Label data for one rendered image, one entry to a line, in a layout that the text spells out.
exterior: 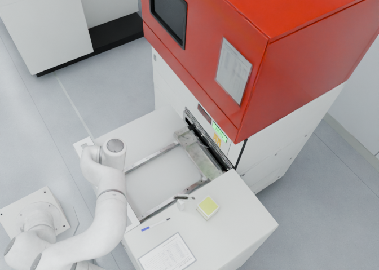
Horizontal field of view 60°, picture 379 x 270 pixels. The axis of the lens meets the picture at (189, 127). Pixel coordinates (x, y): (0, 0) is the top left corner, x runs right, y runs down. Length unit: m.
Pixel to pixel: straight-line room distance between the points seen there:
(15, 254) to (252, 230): 0.95
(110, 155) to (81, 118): 1.93
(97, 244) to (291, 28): 0.81
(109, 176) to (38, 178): 1.84
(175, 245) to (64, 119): 1.91
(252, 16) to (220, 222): 0.92
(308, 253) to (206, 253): 1.31
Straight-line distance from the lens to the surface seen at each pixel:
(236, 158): 1.60
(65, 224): 1.72
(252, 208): 1.61
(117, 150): 1.17
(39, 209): 1.67
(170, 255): 1.50
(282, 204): 2.74
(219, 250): 1.52
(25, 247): 1.30
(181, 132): 1.82
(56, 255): 0.93
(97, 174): 1.11
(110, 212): 0.93
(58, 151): 2.94
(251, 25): 1.03
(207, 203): 1.51
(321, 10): 1.15
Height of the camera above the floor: 2.43
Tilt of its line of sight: 56 degrees down
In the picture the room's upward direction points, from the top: 6 degrees clockwise
